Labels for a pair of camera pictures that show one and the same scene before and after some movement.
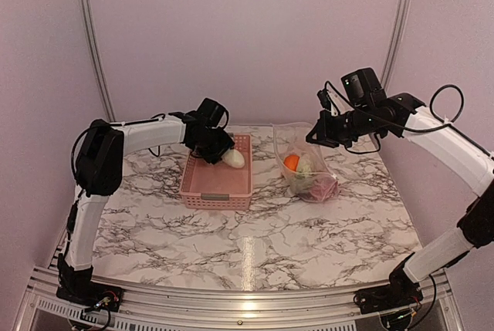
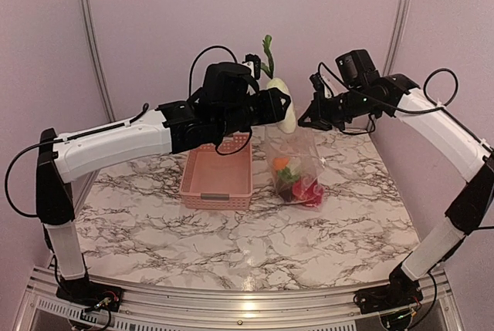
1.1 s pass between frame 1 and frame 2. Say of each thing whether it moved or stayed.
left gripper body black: moved
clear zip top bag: moved
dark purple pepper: moved
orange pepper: moved
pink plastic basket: stayed
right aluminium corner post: stayed
